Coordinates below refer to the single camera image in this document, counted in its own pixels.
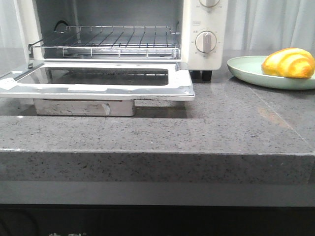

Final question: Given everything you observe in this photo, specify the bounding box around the glass oven door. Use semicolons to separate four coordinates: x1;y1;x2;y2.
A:
0;60;195;117

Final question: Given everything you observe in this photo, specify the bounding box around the golden yellow bread roll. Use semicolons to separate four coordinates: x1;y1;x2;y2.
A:
261;48;315;79

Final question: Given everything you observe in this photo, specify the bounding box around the lower oven control knob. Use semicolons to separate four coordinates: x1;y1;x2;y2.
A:
195;31;217;54

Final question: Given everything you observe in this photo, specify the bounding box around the oven control knob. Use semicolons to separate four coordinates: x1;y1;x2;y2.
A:
195;31;217;54
199;0;220;8

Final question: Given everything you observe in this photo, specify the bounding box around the white Toshiba toaster oven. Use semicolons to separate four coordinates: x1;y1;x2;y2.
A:
14;0;228;81

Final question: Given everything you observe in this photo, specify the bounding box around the upper oven control knob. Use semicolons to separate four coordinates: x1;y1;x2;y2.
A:
199;0;220;8

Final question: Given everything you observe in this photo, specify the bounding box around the light green plate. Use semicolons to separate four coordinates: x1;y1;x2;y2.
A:
227;56;315;90

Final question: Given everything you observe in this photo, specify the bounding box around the metal wire oven rack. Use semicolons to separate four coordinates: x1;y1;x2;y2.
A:
29;25;181;60

